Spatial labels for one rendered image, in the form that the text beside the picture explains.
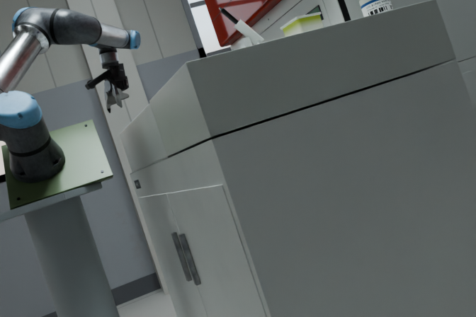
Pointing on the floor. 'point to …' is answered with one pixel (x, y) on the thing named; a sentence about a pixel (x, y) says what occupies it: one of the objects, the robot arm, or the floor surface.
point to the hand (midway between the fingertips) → (113, 110)
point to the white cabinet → (326, 209)
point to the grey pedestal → (68, 254)
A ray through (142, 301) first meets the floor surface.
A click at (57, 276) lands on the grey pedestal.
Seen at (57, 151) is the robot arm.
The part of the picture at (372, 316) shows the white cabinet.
